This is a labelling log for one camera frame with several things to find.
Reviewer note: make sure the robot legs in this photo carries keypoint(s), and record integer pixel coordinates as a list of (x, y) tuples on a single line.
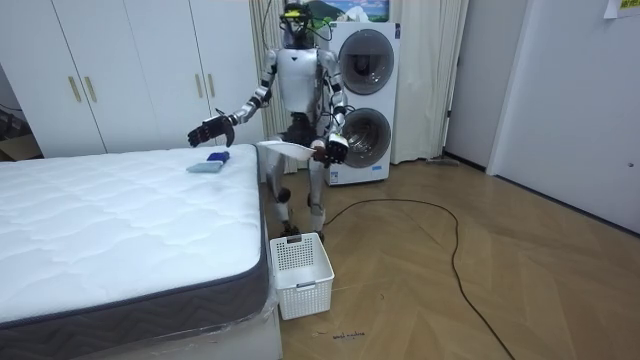
[(315, 190)]

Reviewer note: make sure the grey bed with white mattress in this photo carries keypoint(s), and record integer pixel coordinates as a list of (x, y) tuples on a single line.
[(125, 230)]

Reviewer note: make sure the white wardrobe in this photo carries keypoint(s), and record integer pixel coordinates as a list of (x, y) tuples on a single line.
[(125, 75)]

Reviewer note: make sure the dark blue folded cloth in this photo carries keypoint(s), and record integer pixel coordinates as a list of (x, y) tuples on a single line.
[(218, 156)]

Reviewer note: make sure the cream curtain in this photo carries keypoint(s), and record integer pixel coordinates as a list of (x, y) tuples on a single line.
[(425, 80), (272, 115)]

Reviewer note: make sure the white washing machine tower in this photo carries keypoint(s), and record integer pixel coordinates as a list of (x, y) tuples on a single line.
[(380, 150)]

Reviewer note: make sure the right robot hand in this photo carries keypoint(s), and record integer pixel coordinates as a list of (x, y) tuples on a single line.
[(212, 130)]

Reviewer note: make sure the white door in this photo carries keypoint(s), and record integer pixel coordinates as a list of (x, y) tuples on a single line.
[(575, 110)]

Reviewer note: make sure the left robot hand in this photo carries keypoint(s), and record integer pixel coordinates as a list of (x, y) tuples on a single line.
[(336, 149)]

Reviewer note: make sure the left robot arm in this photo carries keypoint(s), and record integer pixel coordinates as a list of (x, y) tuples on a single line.
[(337, 95)]

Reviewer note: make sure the landscape wall poster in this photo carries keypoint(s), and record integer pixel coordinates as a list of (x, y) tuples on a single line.
[(357, 10)]

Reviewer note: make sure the light blue folded cloth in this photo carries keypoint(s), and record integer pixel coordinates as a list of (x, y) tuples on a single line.
[(205, 167)]

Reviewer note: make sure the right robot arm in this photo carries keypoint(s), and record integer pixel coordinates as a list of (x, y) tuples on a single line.
[(256, 100)]

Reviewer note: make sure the white plastic laundry basket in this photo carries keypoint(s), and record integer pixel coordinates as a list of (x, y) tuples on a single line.
[(302, 280)]

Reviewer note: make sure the robot body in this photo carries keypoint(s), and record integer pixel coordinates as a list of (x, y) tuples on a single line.
[(298, 75)]

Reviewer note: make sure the paper note with yellow label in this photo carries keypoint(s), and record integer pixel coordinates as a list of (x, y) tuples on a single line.
[(622, 7)]

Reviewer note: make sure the white cloth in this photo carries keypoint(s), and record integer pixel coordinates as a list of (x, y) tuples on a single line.
[(287, 149)]

